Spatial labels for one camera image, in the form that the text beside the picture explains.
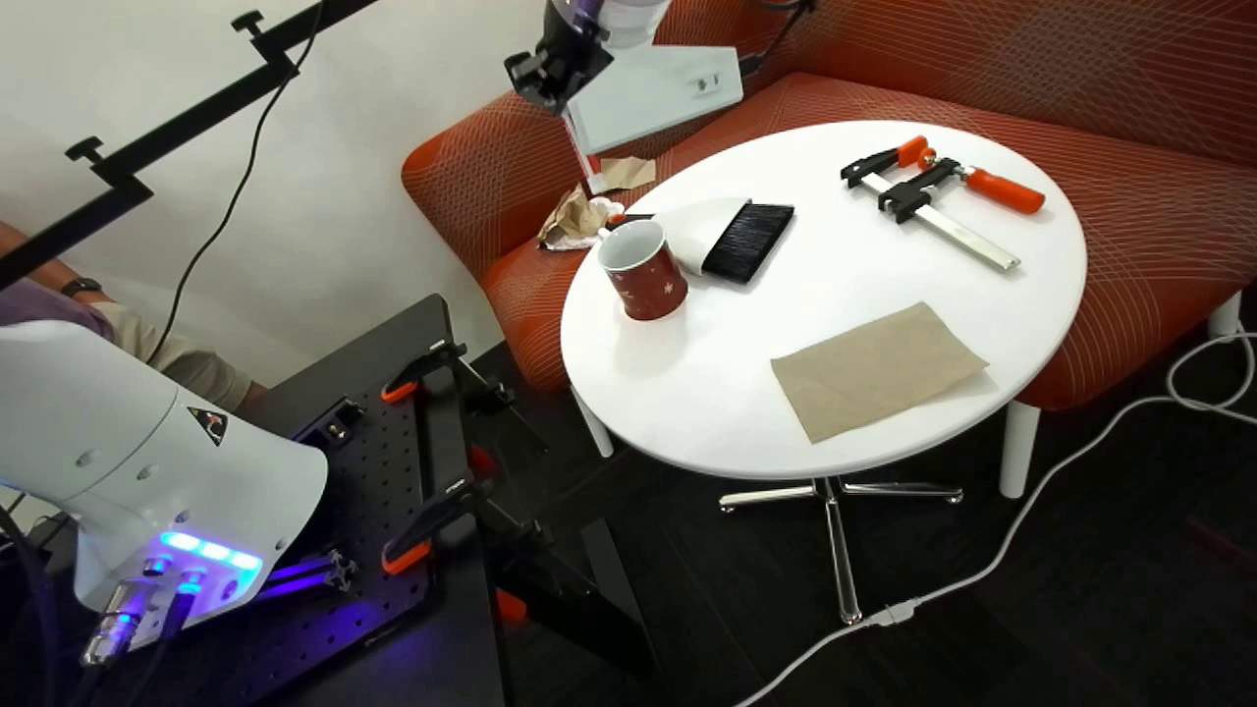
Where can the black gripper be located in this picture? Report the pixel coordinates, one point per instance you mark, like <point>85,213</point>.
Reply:
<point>576,44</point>

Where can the person's bare forearm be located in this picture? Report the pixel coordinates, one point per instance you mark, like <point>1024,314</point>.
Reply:
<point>43,275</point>

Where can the red and white mug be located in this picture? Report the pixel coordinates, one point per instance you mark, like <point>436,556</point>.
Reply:
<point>647,275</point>

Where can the brown paper scrap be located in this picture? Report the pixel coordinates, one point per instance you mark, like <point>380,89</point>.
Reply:
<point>631,173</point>

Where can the crumpled tan paper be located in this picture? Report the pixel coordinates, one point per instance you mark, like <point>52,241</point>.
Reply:
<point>576,222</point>

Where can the white dustpan brush black bristles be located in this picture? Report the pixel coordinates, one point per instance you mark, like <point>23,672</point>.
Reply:
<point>748,241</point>

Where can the black orange spring clamp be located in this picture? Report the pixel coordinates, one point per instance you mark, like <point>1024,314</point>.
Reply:
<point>436,517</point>
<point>436,368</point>

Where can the white round table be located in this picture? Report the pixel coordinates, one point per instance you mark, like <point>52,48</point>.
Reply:
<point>839,326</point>

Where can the black perforated breadboard table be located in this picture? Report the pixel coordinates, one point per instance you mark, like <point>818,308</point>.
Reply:
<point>380,455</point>

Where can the brown paper sheet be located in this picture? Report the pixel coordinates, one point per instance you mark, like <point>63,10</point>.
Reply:
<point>877,369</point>

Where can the khaki trousers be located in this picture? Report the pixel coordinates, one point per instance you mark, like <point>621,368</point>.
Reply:
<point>182,359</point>

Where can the black wristwatch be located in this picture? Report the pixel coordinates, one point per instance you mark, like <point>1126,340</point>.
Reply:
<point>77,283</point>

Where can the black angled stand leg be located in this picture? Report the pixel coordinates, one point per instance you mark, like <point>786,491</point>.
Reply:
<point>576,593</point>

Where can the chrome table base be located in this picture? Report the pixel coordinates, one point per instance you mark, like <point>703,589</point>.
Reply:
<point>839,535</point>

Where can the orange sofa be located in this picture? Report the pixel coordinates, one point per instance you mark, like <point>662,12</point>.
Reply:
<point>1152,158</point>

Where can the black camera rig bar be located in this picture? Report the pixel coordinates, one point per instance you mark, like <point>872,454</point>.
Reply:
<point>124,167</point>

